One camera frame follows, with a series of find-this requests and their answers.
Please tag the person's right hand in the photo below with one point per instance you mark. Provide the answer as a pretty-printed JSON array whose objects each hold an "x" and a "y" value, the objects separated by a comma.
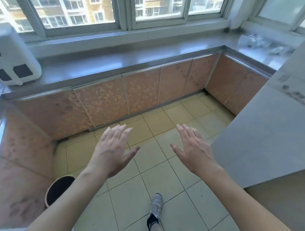
[{"x": 197, "y": 154}]

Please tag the person's left hand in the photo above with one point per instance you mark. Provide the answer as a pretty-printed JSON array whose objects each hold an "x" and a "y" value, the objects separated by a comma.
[{"x": 109, "y": 157}]

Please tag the pile of water bottles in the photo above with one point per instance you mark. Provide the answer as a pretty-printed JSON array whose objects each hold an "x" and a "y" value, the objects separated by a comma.
[{"x": 257, "y": 41}]

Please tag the person's right forearm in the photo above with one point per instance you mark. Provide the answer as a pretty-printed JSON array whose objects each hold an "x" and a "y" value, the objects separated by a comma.
[{"x": 238, "y": 200}]

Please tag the person's left forearm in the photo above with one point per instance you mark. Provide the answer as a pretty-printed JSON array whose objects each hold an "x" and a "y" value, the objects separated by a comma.
[{"x": 64, "y": 204}]

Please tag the person's white sneaker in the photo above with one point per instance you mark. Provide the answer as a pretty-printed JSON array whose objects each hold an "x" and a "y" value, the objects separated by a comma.
[{"x": 156, "y": 204}]

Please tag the person's black sock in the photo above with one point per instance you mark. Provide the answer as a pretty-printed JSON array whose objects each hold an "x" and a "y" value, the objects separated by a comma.
[{"x": 152, "y": 221}]

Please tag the black round bin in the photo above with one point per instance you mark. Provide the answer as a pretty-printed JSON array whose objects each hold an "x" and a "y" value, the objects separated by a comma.
[{"x": 59, "y": 190}]

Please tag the pink cabinet with steel top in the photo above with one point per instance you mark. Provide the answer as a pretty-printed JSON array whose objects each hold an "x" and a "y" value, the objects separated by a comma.
[{"x": 140, "y": 90}]

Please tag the white countertop appliance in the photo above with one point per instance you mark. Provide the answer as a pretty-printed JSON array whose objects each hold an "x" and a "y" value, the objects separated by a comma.
[{"x": 16, "y": 54}]

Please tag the wide white framed window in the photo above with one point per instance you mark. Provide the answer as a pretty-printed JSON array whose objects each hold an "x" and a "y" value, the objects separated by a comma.
[{"x": 124, "y": 14}]

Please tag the white framed sliding window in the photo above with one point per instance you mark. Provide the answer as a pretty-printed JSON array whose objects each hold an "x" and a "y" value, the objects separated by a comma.
[{"x": 278, "y": 10}]

